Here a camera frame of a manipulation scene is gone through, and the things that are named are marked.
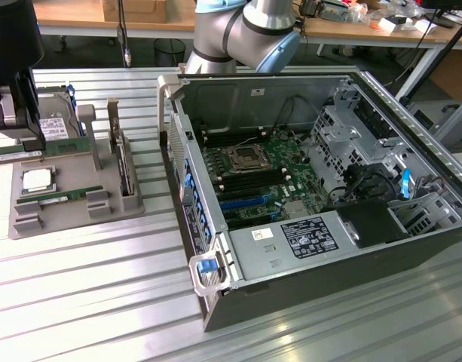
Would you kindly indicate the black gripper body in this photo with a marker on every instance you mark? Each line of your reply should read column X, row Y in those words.
column 12, row 34

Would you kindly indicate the green RAM stick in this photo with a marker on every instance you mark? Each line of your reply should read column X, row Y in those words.
column 65, row 147
column 72, row 194

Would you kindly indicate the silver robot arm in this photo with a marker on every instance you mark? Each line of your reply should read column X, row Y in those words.
column 215, row 30

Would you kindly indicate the black RAM slot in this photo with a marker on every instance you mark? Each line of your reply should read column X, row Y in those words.
column 255, row 184
column 234, row 132
column 249, row 176
column 236, row 139

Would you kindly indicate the hard disk with blue caddy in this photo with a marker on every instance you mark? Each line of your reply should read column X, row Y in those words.
column 55, row 124

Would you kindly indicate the silver CPU chip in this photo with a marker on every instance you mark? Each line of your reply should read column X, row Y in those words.
column 38, row 181

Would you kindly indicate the grey parts rack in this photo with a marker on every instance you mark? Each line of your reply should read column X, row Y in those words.
column 72, row 177

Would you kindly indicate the cardboard box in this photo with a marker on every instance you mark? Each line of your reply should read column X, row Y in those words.
column 140, row 9

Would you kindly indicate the black mesh waste bin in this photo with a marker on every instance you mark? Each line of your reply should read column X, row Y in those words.
column 170, row 53

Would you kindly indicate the CPU socket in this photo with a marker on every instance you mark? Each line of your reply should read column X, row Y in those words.
column 242, row 157

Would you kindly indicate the blue expansion slot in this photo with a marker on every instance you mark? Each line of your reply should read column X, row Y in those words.
column 245, row 203

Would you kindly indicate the black expansion slot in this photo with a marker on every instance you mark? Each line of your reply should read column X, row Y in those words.
column 247, row 221

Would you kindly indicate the green motherboard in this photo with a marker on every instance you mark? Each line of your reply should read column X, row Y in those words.
column 283, row 158

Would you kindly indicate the silver power supply unit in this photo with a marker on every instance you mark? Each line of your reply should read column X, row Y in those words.
column 253, row 252

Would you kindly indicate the metal disk bay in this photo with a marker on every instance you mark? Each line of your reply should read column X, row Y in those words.
column 340, row 128

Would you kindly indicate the grey device on desk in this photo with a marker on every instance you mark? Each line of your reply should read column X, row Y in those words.
column 325, row 9

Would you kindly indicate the cluttered wooden desk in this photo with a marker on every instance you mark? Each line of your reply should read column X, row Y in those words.
column 366, row 32

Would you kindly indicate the open black PC case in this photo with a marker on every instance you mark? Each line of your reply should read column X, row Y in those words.
column 328, row 294

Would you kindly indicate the black fan shroud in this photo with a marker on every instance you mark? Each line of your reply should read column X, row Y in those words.
column 370, row 222

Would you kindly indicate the small white box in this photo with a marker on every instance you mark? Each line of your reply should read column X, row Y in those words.
column 426, row 26
column 392, row 24

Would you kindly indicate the blue drive latch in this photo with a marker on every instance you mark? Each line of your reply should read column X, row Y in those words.
column 406, row 184

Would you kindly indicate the black tripod stand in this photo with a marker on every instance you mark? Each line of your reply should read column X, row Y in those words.
column 438, row 56

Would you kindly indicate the grey computer case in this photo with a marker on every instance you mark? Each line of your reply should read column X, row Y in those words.
column 447, row 124

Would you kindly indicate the black monitor stand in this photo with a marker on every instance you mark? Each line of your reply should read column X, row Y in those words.
column 441, row 17

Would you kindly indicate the brown wooden panel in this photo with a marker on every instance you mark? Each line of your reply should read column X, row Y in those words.
column 454, row 73

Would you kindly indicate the wooden desk with white frame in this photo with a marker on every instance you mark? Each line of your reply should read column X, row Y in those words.
column 76, row 19

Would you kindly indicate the graphics card with metal bracket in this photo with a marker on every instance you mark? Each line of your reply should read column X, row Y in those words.
column 119, row 151

